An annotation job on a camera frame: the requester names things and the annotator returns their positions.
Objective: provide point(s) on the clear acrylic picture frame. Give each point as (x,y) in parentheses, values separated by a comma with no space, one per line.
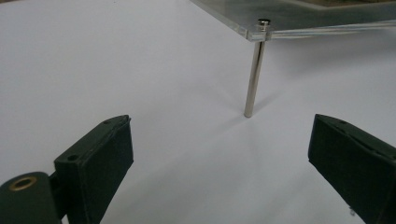
(280,17)

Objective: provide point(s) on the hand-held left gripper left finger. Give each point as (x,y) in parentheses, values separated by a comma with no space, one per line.
(99,161)

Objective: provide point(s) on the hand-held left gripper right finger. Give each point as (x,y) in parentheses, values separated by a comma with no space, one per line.
(351,165)

